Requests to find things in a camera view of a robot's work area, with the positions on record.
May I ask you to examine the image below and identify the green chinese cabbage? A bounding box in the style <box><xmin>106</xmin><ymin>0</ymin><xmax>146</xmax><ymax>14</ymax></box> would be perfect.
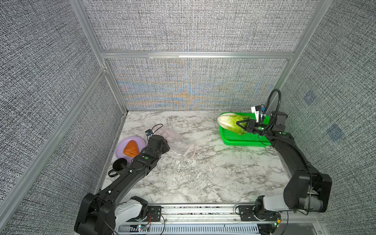
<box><xmin>217</xmin><ymin>113</ymin><xmax>250</xmax><ymax>135</ymax></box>

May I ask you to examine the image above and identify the clear zip-top bag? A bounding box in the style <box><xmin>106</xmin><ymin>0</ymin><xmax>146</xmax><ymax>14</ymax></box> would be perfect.
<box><xmin>157</xmin><ymin>127</ymin><xmax>197</xmax><ymax>160</ymax></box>

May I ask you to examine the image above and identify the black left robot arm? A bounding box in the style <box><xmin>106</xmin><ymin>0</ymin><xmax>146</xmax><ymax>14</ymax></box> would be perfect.
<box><xmin>74</xmin><ymin>135</ymin><xmax>170</xmax><ymax>235</ymax></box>

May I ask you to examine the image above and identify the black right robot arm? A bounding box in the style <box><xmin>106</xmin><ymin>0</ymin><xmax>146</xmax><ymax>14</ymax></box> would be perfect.
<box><xmin>236</xmin><ymin>111</ymin><xmax>333</xmax><ymax>220</ymax></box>

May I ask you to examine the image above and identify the purple plate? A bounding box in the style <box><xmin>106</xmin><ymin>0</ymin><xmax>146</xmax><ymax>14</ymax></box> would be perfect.
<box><xmin>115</xmin><ymin>136</ymin><xmax>146</xmax><ymax>163</ymax></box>

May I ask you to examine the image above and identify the green plastic basket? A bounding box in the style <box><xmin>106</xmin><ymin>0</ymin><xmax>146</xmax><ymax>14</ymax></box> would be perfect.
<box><xmin>220</xmin><ymin>113</ymin><xmax>271</xmax><ymax>147</ymax></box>

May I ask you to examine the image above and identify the orange food piece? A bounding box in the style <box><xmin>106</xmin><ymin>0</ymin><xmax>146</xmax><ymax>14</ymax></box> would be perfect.
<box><xmin>123</xmin><ymin>140</ymin><xmax>140</xmax><ymax>158</ymax></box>

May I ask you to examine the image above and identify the black cup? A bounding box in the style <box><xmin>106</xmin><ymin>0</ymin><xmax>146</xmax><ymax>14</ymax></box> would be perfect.
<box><xmin>108</xmin><ymin>158</ymin><xmax>128</xmax><ymax>178</ymax></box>

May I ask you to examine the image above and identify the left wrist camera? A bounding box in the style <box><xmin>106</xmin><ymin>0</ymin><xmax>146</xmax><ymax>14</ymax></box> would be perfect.
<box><xmin>146</xmin><ymin>129</ymin><xmax>154</xmax><ymax>141</ymax></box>

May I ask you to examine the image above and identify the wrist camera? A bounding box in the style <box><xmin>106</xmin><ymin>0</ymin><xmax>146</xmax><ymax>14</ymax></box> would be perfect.
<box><xmin>251</xmin><ymin>104</ymin><xmax>265</xmax><ymax>124</ymax></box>
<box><xmin>146</xmin><ymin>129</ymin><xmax>154</xmax><ymax>141</ymax></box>

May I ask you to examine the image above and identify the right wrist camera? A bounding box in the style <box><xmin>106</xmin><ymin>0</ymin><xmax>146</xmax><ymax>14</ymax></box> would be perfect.
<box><xmin>251</xmin><ymin>104</ymin><xmax>265</xmax><ymax>124</ymax></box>

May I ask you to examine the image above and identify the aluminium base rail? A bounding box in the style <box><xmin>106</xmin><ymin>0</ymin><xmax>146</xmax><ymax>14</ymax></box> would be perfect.
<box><xmin>76</xmin><ymin>203</ymin><xmax>318</xmax><ymax>227</ymax></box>

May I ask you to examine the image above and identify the white perforated cable tray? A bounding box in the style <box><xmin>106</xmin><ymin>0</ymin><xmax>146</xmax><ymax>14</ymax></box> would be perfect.
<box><xmin>117</xmin><ymin>224</ymin><xmax>260</xmax><ymax>235</ymax></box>

